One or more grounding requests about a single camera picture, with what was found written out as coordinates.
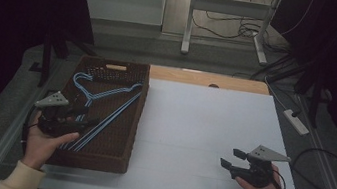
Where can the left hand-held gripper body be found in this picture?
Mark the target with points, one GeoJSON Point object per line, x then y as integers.
{"type": "Point", "coordinates": [55, 119]}

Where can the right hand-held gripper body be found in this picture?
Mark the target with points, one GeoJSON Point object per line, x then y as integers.
{"type": "Point", "coordinates": [259, 172]}

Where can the dark brown wicker basket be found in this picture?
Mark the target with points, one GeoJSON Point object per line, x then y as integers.
{"type": "Point", "coordinates": [114, 147]}

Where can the person's left hand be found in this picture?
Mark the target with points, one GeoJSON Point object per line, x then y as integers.
{"type": "Point", "coordinates": [40, 149]}

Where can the white table cover board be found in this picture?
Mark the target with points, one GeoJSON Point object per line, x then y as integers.
{"type": "Point", "coordinates": [201, 130]}

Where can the white power strip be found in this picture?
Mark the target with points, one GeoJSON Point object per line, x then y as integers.
{"type": "Point", "coordinates": [297, 124]}

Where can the black stand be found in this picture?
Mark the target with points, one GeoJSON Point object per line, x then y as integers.
{"type": "Point", "coordinates": [314, 106]}
{"type": "Point", "coordinates": [47, 56]}

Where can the white metal desk frame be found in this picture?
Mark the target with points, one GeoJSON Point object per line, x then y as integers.
{"type": "Point", "coordinates": [230, 6]}

